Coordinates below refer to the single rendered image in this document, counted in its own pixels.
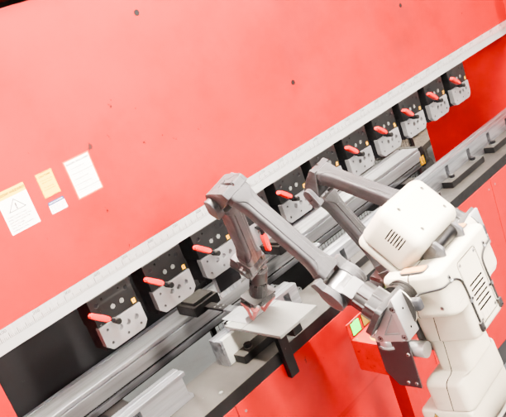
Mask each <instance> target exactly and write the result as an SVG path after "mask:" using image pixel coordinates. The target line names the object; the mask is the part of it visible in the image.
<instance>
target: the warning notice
mask: <svg viewBox="0 0 506 417"><path fill-rule="evenodd" d="M0 210H1V212H2V215H3V217H4V218H5V220H6V222H7V225H8V227H9V229H10V231H11V233H12V235H13V236H14V235H16V234H18V233H19V232H21V231H23V230H25V229H27V228H29V227H31V226H32V225H34V224H36V223H38V222H40V221H41V220H40V218H39V216H38V214H37V212H36V209H35V207H34V205H33V203H32V202H31V199H30V196H29V194H28V193H27V191H26V188H25V186H24V184H23V182H21V183H19V184H17V185H14V186H12V187H11V188H9V189H5V190H4V191H2V192H0Z"/></svg>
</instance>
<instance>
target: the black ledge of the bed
mask: <svg viewBox="0 0 506 417"><path fill-rule="evenodd" d="M483 156H484V159H485V162H484V163H482V164H481V165H480V166H479V167H478V168H476V169H475V170H474V171H473V172H472V173H470V174H469V175H468V176H467V177H465V178H464V179H463V180H462V181H461V182H460V183H459V184H458V185H457V186H456V187H454V188H447V189H442V190H440V191H439V192H441V195H442V197H443V198H444V199H445V200H446V201H447V202H448V203H450V204H451V205H452V206H453V207H454V208H457V207H458V206H460V205H461V204H462V203H463V202H464V201H465V200H466V199H468V198H469V197H470V196H471V195H472V194H473V193H474V192H475V191H476V190H477V189H478V188H479V187H480V186H481V185H483V184H484V183H485V182H486V181H487V180H488V179H490V178H491V177H492V176H493V175H494V174H495V173H496V172H498V171H499V170H500V169H501V168H502V167H503V166H504V165H506V144H504V145H503V146H502V147H501V148H500V149H498V150H497V151H496V152H495V153H487V154H483ZM360 268H361V270H363V272H364V273H365V274H366V276H367V280H366V281H370V276H371V275H372V274H373V273H374V271H375V268H374V267H373V264H372V263H371V261H370V260H368V261H367V262H366V263H365V264H364V265H363V266H362V267H360ZM313 282H314V281H313ZM313 282H312V283H311V284H310V285H308V286H307V287H306V288H304V289H303V290H302V291H301V292H299V295H300V298H301V300H302V302H303V304H313V305H316V306H317V308H316V309H315V310H314V311H313V312H312V313H311V314H310V315H309V316H308V317H307V318H305V319H304V320H303V321H302V322H301V325H302V328H303V330H302V331H301V332H300V333H299V334H297V335H296V336H289V335H286V336H287V338H288V340H289V344H290V347H291V349H292V351H293V353H295V352H296V351H297V350H298V349H299V348H301V347H302V346H303V345H304V344H305V343H306V342H307V341H308V340H309V339H310V338H311V337H312V336H313V335H314V334H316V333H317V332H318V331H319V330H320V329H321V328H323V327H324V326H325V325H326V324H327V323H328V322H329V321H331V320H332V319H333V318H334V317H335V316H336V315H337V314H339V313H340V312H341V311H339V310H337V309H334V308H333V307H331V306H330V305H329V304H327V303H326V302H325V301H324V300H323V299H322V298H321V297H320V295H319V293H318V292H317V291H315V290H314V289H313V288H312V287H311V285H312V284H313ZM282 363H283V362H282V359H281V357H280V355H279V351H278V348H277V346H276V344H275V341H273V342H272V343H271V344H270V345H269V346H268V347H267V348H265V349H264V350H263V351H262V352H260V353H259V354H258V355H257V356H256V357H254V358H253V359H252V360H251V361H250V362H248V363H247V364H245V363H241V362H235V363H233V364H232V365H231V366H230V367H227V366H223V365H220V364H218V363H217V361H215V362H214V363H213V364H212V365H210V366H209V367H208V368H206V369H205V370H204V371H202V372H201V373H200V374H199V375H198V376H196V377H195V378H194V379H192V380H191V382H190V383H188V384H187V385H186V388H187V390H188V392H191V393H193V394H194V397H193V398H192V399H191V400H190V401H188V402H187V403H186V404H185V405H183V406H182V407H181V408H180V409H179V410H177V411H176V412H175V413H174V414H172V415H171V416H170V417H223V416H224V415H225V414H226V413H227V412H228V411H229V410H230V409H232V408H233V407H234V406H235V405H236V404H237V403H238V402H240V401H241V400H242V399H243V398H244V397H245V396H246V395H248V394H249V393H250V392H251V391H252V390H253V389H255V388H256V387H257V386H258V385H259V384H260V383H261V382H262V381H263V380H264V379H265V378H266V377H267V376H269V375H270V374H271V373H272V372H273V371H274V370H275V369H276V368H278V367H279V366H280V365H281V364H282ZM219 391H223V395H219V394H218V393H219Z"/></svg>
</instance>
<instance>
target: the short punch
mask: <svg viewBox="0 0 506 417"><path fill-rule="evenodd" d="M212 282H213V284H214V286H215V288H216V291H217V293H219V295H220V296H221V298H223V297H224V296H225V295H227V294H228V293H230V292H231V291H232V290H234V289H235V288H236V287H237V286H239V285H240V284H242V283H241V275H240V273H239V272H238V271H236V270H234V269H232V268H231V267H229V268H228V269H227V270H225V271H224V272H223V273H222V274H220V275H219V276H217V277H215V278H214V279H212Z"/></svg>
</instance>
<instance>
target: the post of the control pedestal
mask: <svg viewBox="0 0 506 417"><path fill-rule="evenodd" d="M389 378H390V380H391V383H392V386H393V388H394V393H395V395H396V398H397V401H398V403H399V408H400V410H401V413H402V416H403V417H424V415H423V413H422V408H423V403H422V399H421V396H420V394H419V391H418V388H417V387H411V386H401V385H400V384H399V383H398V382H397V381H396V380H395V379H394V378H393V377H392V376H389Z"/></svg>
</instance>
